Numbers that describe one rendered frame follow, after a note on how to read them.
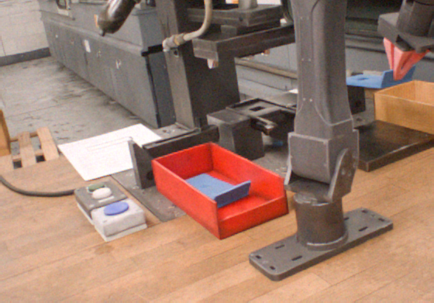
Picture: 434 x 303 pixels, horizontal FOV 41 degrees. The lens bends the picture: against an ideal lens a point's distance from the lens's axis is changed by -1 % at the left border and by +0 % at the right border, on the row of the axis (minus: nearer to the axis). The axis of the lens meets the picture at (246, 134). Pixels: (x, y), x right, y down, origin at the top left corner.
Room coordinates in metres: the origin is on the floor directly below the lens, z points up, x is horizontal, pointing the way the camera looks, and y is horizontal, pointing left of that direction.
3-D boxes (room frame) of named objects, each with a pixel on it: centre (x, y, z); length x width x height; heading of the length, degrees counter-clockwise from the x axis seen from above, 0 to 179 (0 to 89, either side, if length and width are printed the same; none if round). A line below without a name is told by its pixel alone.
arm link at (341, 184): (0.70, -0.09, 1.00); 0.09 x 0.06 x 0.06; 40
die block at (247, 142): (1.12, -0.04, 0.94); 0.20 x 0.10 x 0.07; 117
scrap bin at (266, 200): (0.88, 0.06, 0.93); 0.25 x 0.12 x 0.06; 27
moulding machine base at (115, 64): (6.79, 1.31, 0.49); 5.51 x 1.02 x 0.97; 24
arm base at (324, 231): (0.69, -0.08, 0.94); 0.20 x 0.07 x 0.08; 117
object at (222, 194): (0.91, 0.07, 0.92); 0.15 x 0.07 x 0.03; 34
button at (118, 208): (0.83, 0.22, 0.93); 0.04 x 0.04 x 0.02
